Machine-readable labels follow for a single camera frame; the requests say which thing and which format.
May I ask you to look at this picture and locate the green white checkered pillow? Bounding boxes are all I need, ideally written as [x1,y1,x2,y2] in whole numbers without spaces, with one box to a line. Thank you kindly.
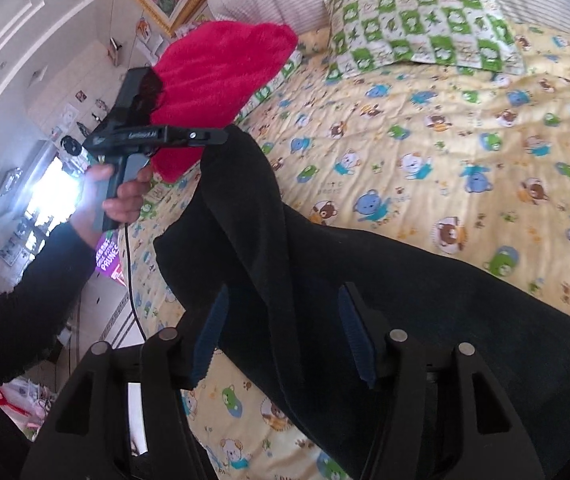
[327,0,526,80]

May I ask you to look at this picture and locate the person's black sleeved forearm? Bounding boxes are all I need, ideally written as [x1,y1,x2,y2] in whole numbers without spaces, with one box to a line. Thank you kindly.
[0,223,95,384]

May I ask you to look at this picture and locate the green checkered pillow under blanket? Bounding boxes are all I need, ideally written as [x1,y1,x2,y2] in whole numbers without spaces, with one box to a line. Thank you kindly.
[132,49,304,221]

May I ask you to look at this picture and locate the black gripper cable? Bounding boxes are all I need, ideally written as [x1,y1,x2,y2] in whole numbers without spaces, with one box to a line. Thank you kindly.
[123,221,147,344]

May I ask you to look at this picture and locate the black fleece pants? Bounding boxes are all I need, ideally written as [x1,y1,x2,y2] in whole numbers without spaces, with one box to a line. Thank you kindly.
[155,126,570,479]

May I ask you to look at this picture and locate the yellow cartoon bear bedsheet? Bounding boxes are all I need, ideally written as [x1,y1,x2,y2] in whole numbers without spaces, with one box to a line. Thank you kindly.
[126,22,570,480]

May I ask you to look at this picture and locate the person's left hand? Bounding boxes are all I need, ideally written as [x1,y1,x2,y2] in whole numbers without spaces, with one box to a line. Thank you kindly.
[69,164,154,248]

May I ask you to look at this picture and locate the red fluffy blanket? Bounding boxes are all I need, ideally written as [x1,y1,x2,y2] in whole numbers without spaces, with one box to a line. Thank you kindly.
[147,19,300,184]

